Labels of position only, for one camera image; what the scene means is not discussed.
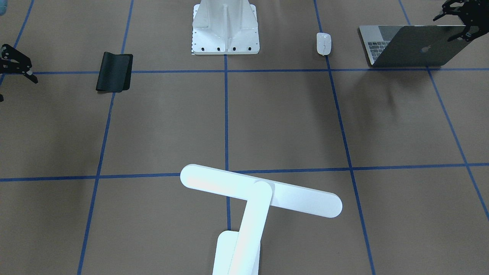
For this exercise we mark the white computer mouse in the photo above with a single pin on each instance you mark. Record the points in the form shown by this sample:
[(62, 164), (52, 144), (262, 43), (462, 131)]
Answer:
[(323, 43)]

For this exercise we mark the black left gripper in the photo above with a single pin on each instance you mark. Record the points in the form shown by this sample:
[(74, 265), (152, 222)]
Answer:
[(461, 11)]

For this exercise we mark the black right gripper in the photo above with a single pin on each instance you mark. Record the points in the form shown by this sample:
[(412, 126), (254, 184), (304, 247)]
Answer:
[(15, 61)]

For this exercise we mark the white desk lamp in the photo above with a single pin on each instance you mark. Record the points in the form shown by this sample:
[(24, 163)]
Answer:
[(238, 252)]

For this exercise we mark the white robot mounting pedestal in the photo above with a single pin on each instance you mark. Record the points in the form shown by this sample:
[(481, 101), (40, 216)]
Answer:
[(225, 27)]

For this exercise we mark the black mouse pad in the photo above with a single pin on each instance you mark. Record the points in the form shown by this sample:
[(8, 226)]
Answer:
[(115, 73)]

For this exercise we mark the silver laptop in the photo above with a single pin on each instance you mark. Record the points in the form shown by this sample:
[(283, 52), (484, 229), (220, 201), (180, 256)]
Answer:
[(411, 46)]

